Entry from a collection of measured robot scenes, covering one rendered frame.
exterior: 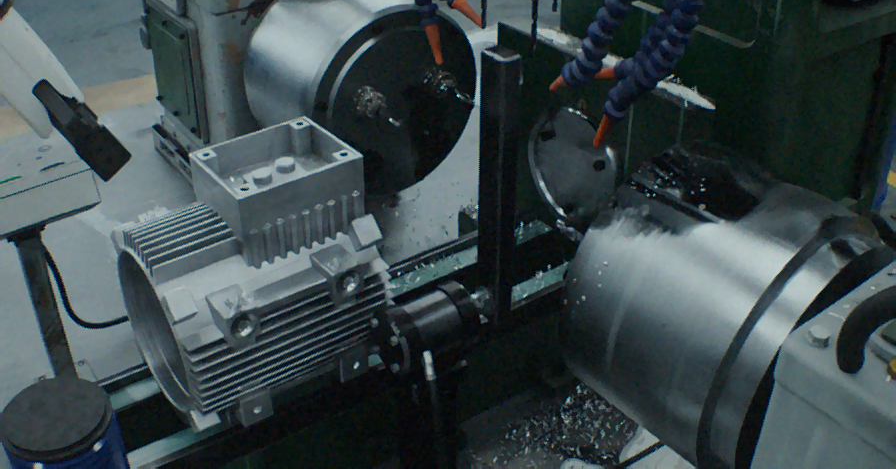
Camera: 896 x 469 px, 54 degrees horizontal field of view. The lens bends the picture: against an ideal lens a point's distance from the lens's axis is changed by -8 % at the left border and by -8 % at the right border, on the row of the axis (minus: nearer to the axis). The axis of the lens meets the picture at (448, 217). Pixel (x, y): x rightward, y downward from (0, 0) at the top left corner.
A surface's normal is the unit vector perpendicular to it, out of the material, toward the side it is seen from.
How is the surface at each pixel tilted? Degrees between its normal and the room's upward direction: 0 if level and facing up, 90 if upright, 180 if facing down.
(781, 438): 90
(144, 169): 0
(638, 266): 54
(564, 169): 90
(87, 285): 0
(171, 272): 88
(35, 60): 81
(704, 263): 39
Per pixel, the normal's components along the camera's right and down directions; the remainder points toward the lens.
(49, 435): 0.00, -0.85
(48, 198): 0.50, -0.10
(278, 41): -0.65, -0.25
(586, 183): -0.80, 0.31
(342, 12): -0.29, -0.69
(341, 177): 0.61, 0.41
